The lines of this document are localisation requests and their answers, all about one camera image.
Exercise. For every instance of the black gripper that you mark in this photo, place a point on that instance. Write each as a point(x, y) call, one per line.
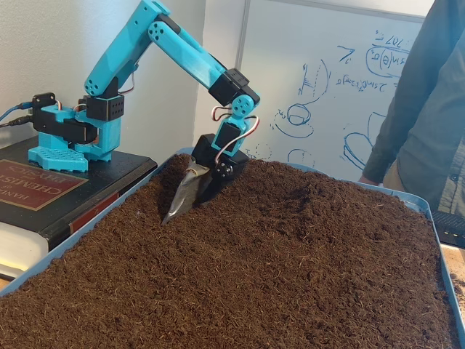
point(222, 170)

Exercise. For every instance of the silver tape shovel blade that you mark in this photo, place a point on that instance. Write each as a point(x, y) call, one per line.
point(183, 196)

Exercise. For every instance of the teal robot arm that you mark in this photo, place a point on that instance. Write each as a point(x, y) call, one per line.
point(181, 58)

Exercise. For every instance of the person's right forearm green sleeve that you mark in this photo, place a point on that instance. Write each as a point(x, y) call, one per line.
point(385, 152)

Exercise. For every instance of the person's right hand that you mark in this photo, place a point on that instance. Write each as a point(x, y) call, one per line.
point(370, 180)

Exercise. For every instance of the black chemistry handbook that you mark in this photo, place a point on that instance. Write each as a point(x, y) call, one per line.
point(101, 189)

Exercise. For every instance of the whiteboard with blue sketches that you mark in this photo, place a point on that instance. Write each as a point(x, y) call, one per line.
point(290, 54)

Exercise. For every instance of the black motor controller box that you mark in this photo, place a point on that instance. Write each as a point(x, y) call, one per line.
point(43, 102)

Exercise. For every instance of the blue plastic tray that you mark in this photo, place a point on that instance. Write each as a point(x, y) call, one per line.
point(421, 203)

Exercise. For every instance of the person in green shirt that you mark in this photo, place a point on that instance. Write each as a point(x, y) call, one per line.
point(436, 109)

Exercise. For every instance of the black perforated box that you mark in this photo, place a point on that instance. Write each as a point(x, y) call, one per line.
point(450, 229)

